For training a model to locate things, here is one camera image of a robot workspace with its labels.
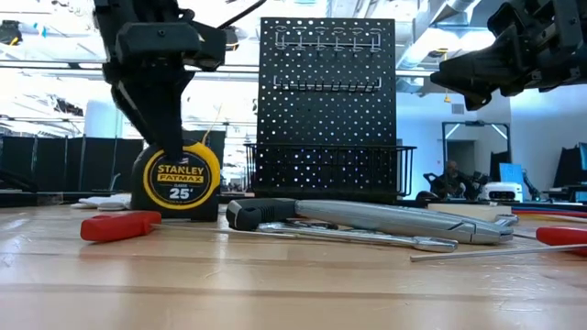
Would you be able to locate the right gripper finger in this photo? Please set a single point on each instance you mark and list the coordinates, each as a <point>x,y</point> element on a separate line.
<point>477,71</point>
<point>479,100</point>

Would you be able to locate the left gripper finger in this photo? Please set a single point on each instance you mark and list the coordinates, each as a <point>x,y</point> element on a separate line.
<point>160,114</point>

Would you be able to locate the yellow black tape measure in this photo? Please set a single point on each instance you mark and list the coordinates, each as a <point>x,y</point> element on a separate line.
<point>183,183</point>

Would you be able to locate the silver combination wrench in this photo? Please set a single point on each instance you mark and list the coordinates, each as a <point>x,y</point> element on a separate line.
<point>367,238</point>
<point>509,220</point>

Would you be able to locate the yellow ceiling pendant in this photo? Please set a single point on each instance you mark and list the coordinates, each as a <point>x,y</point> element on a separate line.
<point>446,96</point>

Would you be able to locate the white column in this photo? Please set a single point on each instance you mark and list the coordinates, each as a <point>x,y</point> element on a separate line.
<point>103,117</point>

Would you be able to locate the blue panel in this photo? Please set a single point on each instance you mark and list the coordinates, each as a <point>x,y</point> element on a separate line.
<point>510,173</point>

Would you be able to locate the person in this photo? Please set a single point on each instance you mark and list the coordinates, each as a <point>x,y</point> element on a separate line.
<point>451,181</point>

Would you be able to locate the white printer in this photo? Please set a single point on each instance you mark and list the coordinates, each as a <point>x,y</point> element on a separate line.
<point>503,191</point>

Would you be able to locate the black room divider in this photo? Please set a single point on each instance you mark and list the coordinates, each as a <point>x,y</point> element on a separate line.
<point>69,160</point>

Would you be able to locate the white knit work glove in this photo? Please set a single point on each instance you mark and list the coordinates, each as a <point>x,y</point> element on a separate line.
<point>105,201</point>

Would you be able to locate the black perforated pegboard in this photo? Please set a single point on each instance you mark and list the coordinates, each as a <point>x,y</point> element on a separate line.
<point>325,119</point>

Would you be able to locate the silver multi hook rack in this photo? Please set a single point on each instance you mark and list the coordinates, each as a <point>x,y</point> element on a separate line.
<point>321,87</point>

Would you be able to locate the grey wall vent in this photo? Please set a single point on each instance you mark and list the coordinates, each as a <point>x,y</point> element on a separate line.
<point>457,109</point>

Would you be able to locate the black door frame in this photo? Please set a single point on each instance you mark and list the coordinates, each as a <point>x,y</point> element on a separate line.
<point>444,151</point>

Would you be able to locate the black metal table frame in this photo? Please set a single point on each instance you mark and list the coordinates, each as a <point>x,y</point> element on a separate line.
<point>27,200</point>

